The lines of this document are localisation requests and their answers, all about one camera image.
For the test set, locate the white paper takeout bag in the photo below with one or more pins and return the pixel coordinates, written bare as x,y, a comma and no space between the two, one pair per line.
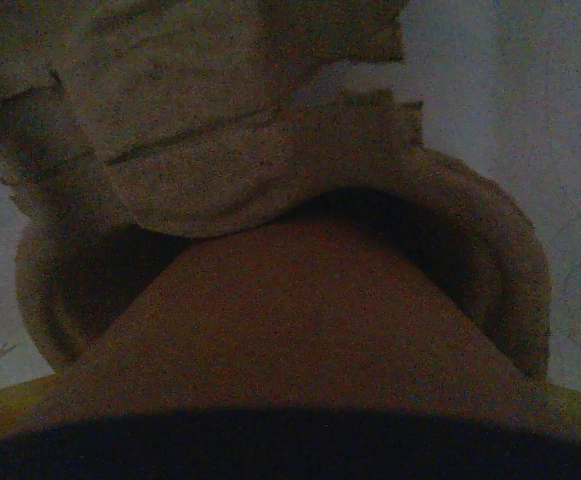
520,100

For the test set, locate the brown pulp cup carrier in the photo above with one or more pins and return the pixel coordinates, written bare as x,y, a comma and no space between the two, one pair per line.
195,150

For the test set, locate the brown paper coffee cup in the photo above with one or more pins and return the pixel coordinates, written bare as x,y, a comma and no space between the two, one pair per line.
295,325

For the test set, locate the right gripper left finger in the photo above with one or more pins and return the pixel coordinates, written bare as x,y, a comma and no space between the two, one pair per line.
0,405

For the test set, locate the black plastic cup lid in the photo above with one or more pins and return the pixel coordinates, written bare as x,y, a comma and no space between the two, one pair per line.
290,450

